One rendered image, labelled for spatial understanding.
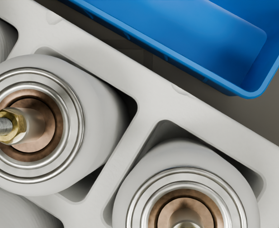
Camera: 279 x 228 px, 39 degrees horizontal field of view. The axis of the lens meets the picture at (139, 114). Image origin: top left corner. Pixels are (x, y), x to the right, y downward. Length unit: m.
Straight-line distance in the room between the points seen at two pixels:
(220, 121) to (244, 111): 0.19
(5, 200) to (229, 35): 0.33
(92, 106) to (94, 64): 0.08
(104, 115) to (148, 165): 0.05
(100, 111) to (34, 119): 0.04
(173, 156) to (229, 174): 0.04
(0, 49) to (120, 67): 0.11
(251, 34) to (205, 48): 0.06
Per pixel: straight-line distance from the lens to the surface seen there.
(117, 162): 0.33
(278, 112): 0.52
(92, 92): 0.26
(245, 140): 0.33
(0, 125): 0.22
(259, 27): 0.52
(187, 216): 0.24
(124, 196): 0.26
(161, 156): 0.26
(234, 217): 0.26
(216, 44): 0.51
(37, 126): 0.25
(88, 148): 0.26
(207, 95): 0.51
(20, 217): 0.33
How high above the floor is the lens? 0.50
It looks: 85 degrees down
